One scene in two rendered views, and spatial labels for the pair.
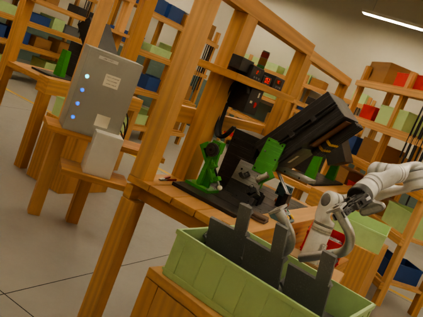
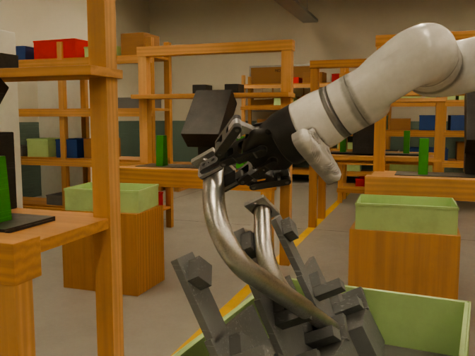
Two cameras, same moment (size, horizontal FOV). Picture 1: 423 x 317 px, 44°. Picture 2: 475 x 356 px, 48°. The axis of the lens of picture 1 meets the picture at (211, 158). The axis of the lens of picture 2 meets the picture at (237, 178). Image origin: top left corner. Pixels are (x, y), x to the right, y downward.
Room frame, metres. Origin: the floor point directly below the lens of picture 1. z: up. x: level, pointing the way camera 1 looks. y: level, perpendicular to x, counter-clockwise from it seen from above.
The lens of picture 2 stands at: (1.50, -1.17, 1.33)
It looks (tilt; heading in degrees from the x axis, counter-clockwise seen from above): 6 degrees down; 83
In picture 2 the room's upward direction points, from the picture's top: straight up
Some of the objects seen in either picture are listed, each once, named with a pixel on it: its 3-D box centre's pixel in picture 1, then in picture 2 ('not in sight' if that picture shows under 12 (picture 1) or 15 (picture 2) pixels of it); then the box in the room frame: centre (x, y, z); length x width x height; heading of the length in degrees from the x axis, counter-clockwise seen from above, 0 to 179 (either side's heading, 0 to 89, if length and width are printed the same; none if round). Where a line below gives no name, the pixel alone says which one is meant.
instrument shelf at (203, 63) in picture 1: (251, 83); not in sight; (3.18, -0.06, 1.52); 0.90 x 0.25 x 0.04; 154
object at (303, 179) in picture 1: (282, 169); not in sight; (3.09, -0.41, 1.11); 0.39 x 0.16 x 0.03; 64
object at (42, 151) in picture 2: not in sight; (71, 133); (0.29, 5.63, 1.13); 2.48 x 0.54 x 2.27; 154
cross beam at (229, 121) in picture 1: (218, 121); not in sight; (3.23, 0.04, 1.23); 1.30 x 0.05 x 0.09; 154
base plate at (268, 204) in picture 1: (248, 197); not in sight; (3.07, -0.29, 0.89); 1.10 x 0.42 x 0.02; 154
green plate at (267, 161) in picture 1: (270, 157); not in sight; (2.97, -0.31, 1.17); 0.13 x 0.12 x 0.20; 154
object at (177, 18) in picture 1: (154, 72); not in sight; (8.82, 1.41, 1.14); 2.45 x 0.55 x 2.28; 154
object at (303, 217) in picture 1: (285, 228); not in sight; (2.94, -0.54, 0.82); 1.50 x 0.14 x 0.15; 154
